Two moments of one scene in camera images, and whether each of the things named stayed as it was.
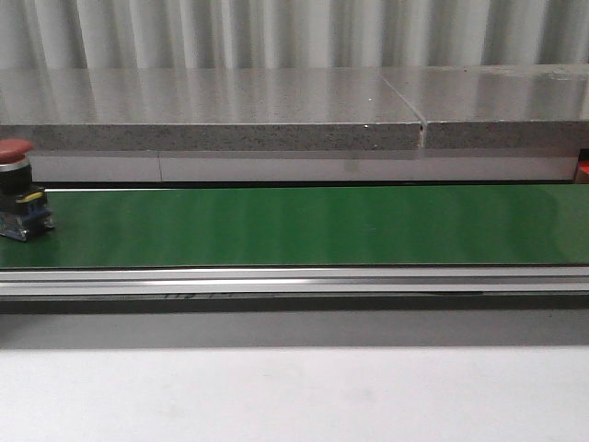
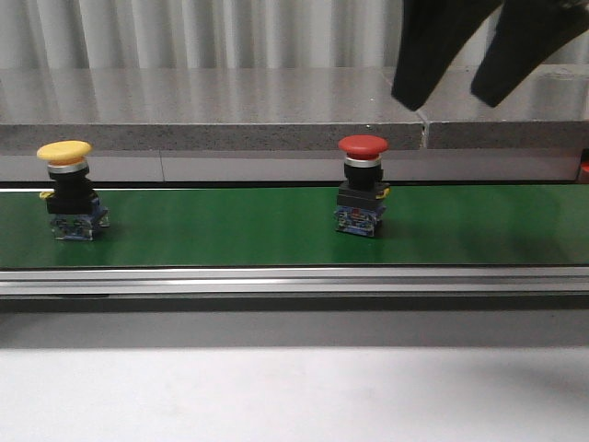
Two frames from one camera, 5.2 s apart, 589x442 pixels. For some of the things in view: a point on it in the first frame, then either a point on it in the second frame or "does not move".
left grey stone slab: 64,110 does not move
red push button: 24,207 to 361,203
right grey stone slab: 498,107 does not move
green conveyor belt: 498,225 does not move
